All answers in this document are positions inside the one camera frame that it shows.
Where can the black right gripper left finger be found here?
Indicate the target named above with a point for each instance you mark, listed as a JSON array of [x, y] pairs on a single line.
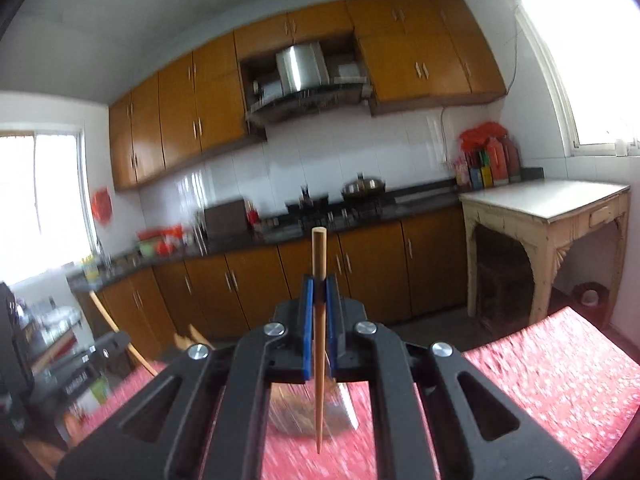
[[204, 416]]

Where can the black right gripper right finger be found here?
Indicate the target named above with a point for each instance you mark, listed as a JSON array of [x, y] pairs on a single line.
[[436, 415]]

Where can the wooden chopstick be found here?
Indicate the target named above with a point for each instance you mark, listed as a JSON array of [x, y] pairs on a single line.
[[318, 254]]

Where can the brown lower kitchen cabinets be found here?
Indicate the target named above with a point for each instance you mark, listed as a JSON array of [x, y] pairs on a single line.
[[407, 265]]

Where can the brown kitchen cabinets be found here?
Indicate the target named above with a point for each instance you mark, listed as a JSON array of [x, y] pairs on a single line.
[[392, 54], [407, 265]]

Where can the brown upper kitchen cabinets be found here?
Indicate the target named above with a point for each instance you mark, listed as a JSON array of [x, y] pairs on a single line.
[[392, 54]]

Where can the pink floral tablecloth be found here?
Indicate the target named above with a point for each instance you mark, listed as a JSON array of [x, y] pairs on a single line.
[[570, 378]]

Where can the cream wooden side table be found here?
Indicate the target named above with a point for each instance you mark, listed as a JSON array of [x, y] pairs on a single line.
[[547, 217]]

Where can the lidded black wok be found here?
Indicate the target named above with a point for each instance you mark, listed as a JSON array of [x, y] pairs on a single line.
[[363, 188]]

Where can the black wok on stove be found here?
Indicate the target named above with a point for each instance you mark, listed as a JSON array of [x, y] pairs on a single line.
[[308, 206]]

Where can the red condiment bottles group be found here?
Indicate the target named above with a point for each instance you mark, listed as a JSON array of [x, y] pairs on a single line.
[[488, 157]]

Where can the steel range hood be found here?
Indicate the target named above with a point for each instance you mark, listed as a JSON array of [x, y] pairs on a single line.
[[304, 79]]

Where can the steel wire utensil holder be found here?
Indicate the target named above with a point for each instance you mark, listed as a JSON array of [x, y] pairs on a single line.
[[292, 413]]

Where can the steel tray leaning on wall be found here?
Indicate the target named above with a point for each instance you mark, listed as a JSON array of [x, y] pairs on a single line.
[[226, 220]]

